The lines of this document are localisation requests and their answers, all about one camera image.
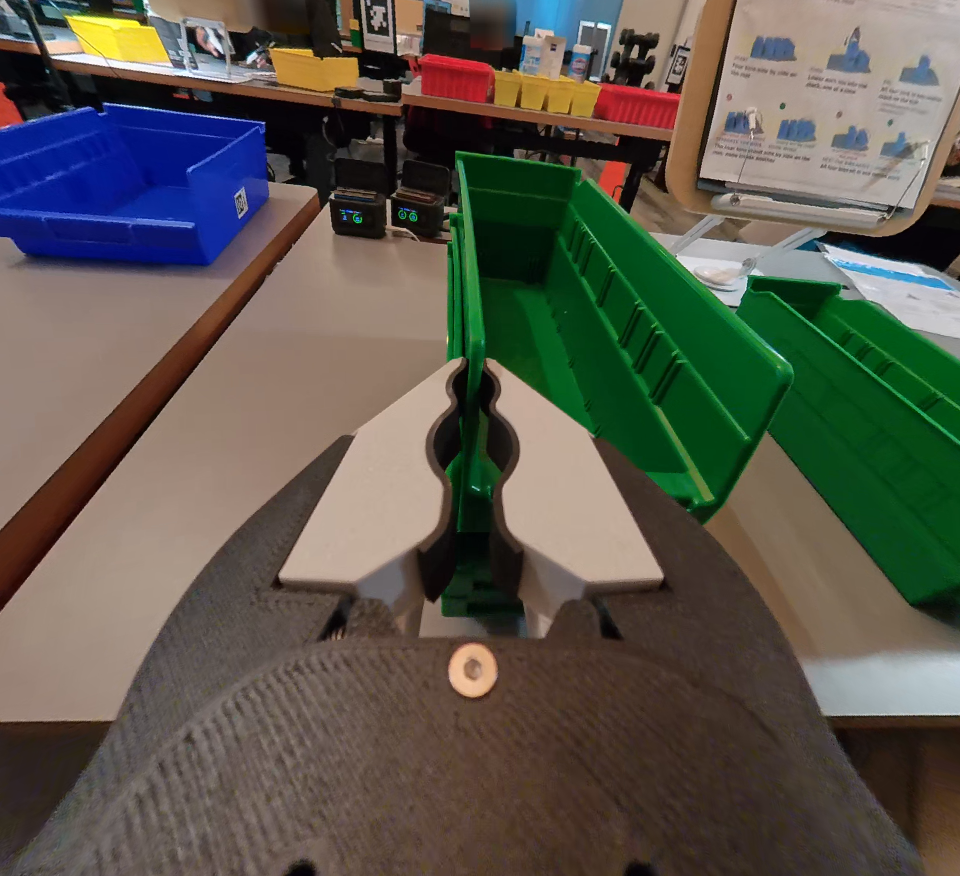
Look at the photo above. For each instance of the black dumbbells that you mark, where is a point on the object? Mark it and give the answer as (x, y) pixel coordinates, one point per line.
(636, 51)

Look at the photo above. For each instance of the wooden background desk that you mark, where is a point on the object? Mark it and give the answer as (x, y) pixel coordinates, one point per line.
(465, 110)
(247, 87)

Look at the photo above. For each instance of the green plastic bin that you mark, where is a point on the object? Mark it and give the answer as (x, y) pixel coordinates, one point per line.
(862, 456)
(637, 381)

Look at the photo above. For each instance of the white wipes canister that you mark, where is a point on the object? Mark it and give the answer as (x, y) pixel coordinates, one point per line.
(583, 65)

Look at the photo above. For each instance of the clear photo frame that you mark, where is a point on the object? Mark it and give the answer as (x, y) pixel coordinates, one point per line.
(204, 44)

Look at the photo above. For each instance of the yellow plastic bin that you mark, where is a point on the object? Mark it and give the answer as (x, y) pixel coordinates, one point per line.
(120, 40)
(315, 70)

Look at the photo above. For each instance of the instruction poster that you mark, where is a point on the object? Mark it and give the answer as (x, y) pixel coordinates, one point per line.
(825, 66)

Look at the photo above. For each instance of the red plastic bin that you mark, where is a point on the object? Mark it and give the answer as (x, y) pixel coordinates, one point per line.
(637, 108)
(457, 78)

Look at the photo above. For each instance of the grey desk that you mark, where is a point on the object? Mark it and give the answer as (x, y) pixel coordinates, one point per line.
(112, 336)
(262, 456)

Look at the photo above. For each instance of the white printed papers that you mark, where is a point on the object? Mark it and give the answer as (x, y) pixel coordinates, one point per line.
(900, 284)

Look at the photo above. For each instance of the black-white marker sign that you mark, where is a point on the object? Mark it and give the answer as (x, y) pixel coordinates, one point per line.
(375, 18)

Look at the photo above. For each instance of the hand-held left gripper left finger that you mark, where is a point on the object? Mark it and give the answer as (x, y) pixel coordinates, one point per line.
(360, 516)

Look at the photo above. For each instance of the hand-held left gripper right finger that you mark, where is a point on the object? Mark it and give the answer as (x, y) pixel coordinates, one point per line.
(585, 516)

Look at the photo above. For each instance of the blue plastic bin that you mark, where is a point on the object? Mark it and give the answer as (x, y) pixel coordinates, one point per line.
(150, 164)

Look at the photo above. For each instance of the small marker sign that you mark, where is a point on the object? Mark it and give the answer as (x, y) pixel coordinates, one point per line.
(679, 66)

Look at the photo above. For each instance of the small yellow bin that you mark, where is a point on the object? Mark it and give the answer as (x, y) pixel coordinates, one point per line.
(562, 96)
(508, 89)
(586, 100)
(535, 93)

